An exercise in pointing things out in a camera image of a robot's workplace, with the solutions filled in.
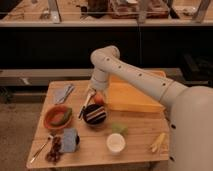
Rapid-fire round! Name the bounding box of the blue sponge block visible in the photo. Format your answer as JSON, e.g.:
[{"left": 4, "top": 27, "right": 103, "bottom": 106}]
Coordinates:
[{"left": 61, "top": 128, "right": 78, "bottom": 153}]

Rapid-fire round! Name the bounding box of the green vegetable in bowl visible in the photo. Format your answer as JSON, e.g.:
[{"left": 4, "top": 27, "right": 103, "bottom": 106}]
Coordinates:
[{"left": 50, "top": 108, "right": 72, "bottom": 126}]

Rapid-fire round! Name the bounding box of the grey folded cloth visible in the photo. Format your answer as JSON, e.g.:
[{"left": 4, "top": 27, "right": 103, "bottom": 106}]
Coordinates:
[{"left": 53, "top": 84, "right": 74, "bottom": 104}]

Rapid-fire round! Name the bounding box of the yellow banana toy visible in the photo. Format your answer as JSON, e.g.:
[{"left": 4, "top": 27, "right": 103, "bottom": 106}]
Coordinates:
[{"left": 150, "top": 133, "right": 166, "bottom": 153}]

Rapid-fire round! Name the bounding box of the dark red grape bunch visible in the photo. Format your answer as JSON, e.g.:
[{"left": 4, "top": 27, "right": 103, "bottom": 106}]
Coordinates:
[{"left": 45, "top": 137, "right": 61, "bottom": 164}]

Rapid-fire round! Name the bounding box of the green fruit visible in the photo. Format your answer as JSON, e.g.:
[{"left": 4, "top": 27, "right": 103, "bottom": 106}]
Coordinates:
[{"left": 111, "top": 123, "right": 128, "bottom": 135}]

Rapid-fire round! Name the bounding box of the white cup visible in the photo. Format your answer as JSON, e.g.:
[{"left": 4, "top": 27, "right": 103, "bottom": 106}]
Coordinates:
[{"left": 106, "top": 133, "right": 126, "bottom": 154}]

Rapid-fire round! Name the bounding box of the black striped bowl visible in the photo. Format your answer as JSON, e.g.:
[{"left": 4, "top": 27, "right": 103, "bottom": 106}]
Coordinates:
[{"left": 83, "top": 104, "right": 107, "bottom": 125}]

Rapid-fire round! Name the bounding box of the orange fruit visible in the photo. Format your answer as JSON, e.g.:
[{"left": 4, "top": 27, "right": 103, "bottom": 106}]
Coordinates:
[{"left": 93, "top": 93, "right": 104, "bottom": 105}]

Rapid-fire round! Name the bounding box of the yellow plastic tray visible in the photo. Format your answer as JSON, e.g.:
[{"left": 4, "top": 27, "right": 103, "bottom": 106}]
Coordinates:
[{"left": 106, "top": 75, "right": 165, "bottom": 113}]

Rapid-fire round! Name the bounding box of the white spatula black handle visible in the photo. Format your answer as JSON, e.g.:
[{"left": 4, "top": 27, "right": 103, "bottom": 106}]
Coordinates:
[{"left": 78, "top": 91, "right": 96, "bottom": 119}]

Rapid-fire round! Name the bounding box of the orange bowl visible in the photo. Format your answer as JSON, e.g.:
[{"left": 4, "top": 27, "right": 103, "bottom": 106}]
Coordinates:
[{"left": 43, "top": 105, "right": 72, "bottom": 130}]

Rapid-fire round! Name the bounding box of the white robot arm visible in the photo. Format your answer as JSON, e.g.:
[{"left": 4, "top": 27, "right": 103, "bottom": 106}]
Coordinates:
[{"left": 90, "top": 46, "right": 213, "bottom": 171}]

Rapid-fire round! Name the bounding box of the wooden shelf rack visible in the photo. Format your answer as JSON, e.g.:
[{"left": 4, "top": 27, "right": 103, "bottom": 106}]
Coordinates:
[{"left": 0, "top": 0, "right": 213, "bottom": 27}]

